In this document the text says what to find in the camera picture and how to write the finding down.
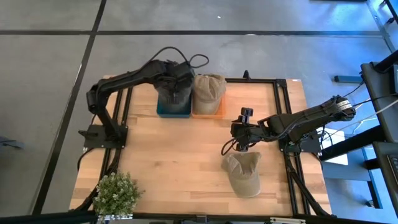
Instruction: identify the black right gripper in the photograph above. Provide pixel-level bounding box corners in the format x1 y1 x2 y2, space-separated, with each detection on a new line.
230 107 269 152

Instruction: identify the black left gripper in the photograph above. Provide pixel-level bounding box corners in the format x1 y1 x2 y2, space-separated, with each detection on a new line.
157 62 196 106

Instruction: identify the beige cap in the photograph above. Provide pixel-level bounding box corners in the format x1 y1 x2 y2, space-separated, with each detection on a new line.
220 151 262 198
192 73 228 116

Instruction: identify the blue plastic bin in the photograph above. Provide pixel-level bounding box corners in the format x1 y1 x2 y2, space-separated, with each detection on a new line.
156 90 193 119

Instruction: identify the orange plastic bin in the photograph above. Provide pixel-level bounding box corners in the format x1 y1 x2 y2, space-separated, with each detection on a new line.
191 93 226 120

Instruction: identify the white sheet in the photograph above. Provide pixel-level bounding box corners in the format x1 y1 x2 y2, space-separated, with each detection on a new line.
320 126 349 166

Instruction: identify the black desk leg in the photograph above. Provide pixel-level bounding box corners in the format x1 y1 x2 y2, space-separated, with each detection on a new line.
319 124 386 162

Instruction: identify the green potted plant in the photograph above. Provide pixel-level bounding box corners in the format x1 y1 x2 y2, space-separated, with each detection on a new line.
92 171 144 221

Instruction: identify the blue bar on floor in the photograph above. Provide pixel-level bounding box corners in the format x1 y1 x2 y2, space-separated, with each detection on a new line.
334 75 364 83

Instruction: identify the blue stand leg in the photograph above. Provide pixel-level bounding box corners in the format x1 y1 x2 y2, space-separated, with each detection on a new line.
361 146 384 210

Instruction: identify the grey desk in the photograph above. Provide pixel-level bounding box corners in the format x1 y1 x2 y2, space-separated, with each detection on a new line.
360 51 398 144

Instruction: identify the black keyboard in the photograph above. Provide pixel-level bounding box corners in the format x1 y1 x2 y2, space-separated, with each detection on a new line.
372 141 398 202

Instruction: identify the dark chair base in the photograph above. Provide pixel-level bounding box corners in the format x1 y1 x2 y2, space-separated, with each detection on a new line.
0 136 25 152

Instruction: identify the black horizontal beam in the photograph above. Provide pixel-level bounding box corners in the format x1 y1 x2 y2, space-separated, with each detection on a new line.
0 210 398 224

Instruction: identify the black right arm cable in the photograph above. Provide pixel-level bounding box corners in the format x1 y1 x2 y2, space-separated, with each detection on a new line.
220 136 259 156

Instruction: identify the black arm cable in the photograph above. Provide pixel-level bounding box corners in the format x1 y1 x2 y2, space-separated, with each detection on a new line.
220 136 259 156
146 46 210 70

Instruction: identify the black aluminium frame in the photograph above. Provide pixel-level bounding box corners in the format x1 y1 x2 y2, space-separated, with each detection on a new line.
70 70 335 218

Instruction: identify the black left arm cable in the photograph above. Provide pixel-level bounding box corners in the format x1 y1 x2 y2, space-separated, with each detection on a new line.
146 46 210 70

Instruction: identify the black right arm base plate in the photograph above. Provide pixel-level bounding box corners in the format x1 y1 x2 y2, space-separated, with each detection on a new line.
279 136 323 155

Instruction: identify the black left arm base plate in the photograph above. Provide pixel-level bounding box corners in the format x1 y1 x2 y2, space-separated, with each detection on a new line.
78 124 129 149

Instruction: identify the silver metal bracket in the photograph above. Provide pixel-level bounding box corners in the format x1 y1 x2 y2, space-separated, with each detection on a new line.
269 217 307 224

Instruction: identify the black base cable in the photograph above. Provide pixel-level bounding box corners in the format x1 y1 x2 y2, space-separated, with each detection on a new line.
76 147 94 172

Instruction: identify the black floor cable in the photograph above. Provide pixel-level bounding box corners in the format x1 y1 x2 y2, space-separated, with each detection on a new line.
340 81 398 108

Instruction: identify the white floor cable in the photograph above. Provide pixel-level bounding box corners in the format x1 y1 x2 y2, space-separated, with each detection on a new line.
337 99 398 134

